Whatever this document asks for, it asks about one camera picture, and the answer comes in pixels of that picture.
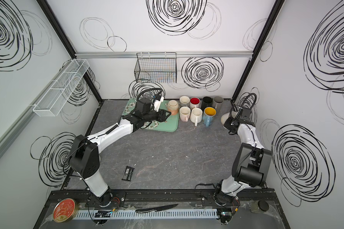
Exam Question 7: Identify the cream white mug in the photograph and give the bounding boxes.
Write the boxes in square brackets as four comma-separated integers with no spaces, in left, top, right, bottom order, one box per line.
[189,97,201,110]

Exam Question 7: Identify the red round tin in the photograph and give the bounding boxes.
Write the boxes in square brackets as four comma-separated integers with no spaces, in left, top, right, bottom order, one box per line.
[53,198,77,223]

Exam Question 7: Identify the pink mug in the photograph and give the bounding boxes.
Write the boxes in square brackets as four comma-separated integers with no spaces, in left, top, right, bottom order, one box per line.
[179,106,191,122]

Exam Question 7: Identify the black mug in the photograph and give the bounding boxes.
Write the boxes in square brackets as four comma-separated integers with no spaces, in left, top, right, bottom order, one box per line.
[201,96,213,111]

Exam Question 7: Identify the black wire basket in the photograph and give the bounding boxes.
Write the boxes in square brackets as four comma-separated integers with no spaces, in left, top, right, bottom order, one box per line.
[134,52,177,83]

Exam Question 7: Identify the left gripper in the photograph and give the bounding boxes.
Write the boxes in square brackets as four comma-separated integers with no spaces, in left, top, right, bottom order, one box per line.
[143,108,172,124]

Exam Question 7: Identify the orange cream mug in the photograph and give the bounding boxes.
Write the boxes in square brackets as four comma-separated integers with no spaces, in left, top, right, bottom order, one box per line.
[166,100,180,115]

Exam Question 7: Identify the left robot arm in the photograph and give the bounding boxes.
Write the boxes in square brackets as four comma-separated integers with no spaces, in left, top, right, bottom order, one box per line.
[67,88,172,207]

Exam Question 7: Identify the white mesh shelf basket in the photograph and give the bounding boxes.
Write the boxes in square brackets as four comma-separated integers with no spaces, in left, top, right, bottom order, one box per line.
[32,59,89,117]

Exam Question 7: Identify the green floral tray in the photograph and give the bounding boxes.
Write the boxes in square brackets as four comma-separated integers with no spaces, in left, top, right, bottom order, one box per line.
[122,98,179,132]

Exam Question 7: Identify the dark lidded jar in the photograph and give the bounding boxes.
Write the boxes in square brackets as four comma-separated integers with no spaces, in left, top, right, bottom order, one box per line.
[250,200,269,213]

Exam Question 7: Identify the grey brown mug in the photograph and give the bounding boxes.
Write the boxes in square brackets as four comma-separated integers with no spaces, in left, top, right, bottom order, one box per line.
[212,96,224,113]

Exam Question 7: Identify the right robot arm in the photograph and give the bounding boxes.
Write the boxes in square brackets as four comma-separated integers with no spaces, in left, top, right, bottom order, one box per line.
[214,93,271,206]

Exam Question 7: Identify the white slotted cable duct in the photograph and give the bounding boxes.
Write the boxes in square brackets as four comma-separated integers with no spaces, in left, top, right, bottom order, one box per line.
[73,209,219,220]

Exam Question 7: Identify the speckled cream mug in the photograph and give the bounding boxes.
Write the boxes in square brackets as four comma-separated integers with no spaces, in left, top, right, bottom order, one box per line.
[220,111,237,125]

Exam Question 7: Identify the blue mug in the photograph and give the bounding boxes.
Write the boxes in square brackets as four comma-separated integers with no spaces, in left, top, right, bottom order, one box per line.
[203,107,217,127]

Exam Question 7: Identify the black knife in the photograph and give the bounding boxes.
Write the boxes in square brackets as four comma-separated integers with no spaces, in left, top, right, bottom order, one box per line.
[135,204,178,214]

